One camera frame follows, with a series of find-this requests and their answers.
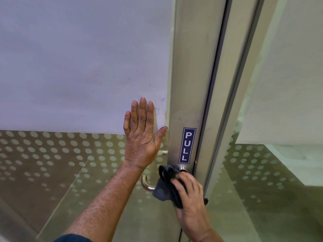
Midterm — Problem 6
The person's left forearm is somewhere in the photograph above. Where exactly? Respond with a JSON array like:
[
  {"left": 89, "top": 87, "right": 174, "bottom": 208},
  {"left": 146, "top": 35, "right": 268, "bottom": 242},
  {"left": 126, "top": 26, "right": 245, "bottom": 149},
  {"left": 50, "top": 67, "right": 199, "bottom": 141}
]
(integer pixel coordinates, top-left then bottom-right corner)
[{"left": 54, "top": 161, "right": 149, "bottom": 242}]

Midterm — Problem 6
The person's left hand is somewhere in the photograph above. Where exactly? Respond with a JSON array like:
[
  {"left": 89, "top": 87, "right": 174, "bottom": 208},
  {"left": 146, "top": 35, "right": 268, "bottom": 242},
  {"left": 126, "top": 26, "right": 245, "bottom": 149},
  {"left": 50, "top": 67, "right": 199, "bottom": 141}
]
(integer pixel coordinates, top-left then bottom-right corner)
[{"left": 123, "top": 97, "right": 168, "bottom": 170}]

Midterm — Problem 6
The blue PULL sign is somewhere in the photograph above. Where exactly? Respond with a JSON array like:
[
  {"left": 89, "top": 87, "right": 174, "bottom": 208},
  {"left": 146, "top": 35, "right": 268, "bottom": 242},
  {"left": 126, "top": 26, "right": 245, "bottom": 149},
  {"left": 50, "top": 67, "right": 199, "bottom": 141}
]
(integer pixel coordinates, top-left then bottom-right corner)
[{"left": 178, "top": 127, "right": 197, "bottom": 164}]

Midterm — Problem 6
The person's right hand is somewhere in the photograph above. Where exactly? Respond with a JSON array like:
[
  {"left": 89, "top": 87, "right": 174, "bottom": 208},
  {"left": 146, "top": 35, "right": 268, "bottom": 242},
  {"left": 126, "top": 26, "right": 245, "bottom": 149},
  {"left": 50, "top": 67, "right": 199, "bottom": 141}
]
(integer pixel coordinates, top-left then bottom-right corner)
[{"left": 170, "top": 171, "right": 211, "bottom": 240}]

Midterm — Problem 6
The frosted glass door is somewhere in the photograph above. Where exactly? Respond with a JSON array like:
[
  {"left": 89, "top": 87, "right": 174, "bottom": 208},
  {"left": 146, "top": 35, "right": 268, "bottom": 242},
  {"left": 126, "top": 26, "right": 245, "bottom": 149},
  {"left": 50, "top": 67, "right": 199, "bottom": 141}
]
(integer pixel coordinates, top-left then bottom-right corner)
[{"left": 0, "top": 0, "right": 232, "bottom": 242}]

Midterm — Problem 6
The dark grey microfibre cloth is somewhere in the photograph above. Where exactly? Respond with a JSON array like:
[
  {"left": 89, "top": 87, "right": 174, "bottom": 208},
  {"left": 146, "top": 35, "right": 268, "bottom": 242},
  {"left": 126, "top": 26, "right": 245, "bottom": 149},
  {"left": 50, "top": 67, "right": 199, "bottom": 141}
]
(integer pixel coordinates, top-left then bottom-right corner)
[{"left": 152, "top": 165, "right": 209, "bottom": 209}]

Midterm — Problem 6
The dark blue sleeve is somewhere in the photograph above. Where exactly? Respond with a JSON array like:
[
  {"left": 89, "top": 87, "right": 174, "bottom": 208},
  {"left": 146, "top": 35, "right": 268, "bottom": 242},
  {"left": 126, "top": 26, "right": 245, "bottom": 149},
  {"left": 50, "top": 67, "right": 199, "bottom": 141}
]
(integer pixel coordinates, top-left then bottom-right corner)
[{"left": 53, "top": 233, "right": 93, "bottom": 242}]

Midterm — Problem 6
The frosted dotted glass partition panel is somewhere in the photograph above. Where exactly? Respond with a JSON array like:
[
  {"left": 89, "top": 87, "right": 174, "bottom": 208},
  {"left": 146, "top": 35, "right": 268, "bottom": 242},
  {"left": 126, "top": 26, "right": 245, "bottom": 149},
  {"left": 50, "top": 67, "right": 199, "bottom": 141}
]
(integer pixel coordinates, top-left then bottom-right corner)
[{"left": 209, "top": 0, "right": 323, "bottom": 242}]

